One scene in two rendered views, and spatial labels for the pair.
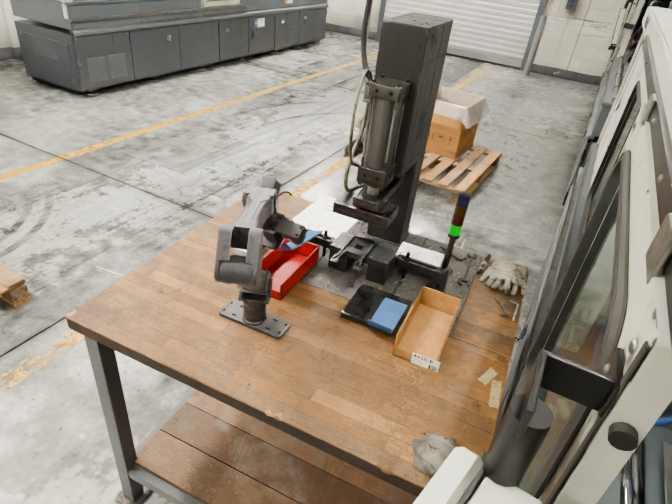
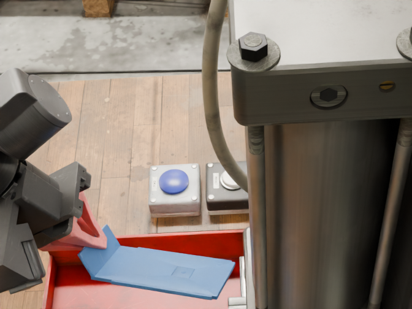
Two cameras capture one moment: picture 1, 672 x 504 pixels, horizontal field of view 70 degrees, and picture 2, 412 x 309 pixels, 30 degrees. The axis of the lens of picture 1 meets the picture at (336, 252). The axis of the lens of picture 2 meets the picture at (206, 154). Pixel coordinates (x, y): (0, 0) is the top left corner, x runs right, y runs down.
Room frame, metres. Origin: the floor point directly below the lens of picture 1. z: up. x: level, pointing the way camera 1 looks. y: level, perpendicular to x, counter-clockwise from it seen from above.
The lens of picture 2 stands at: (1.19, -0.33, 1.73)
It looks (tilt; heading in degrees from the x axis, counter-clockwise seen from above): 49 degrees down; 73
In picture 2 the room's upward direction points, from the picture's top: 6 degrees counter-clockwise
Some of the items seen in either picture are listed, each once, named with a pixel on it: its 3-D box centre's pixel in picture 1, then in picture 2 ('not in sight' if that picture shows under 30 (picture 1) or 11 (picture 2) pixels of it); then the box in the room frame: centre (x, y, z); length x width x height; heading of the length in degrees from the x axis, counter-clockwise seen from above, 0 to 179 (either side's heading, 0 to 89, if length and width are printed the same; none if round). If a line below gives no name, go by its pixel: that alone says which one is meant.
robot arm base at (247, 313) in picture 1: (254, 309); not in sight; (1.01, 0.20, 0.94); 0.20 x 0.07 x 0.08; 69
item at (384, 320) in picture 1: (388, 312); not in sight; (1.08, -0.17, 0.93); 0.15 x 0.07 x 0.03; 158
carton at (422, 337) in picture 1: (429, 327); not in sight; (1.04, -0.29, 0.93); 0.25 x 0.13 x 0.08; 159
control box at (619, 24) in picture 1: (621, 27); not in sight; (6.17, -2.90, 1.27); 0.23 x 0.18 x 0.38; 65
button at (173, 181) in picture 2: not in sight; (174, 184); (1.33, 0.29, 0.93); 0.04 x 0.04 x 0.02
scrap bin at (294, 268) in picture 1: (284, 266); (146, 289); (1.25, 0.16, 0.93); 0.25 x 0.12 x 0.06; 159
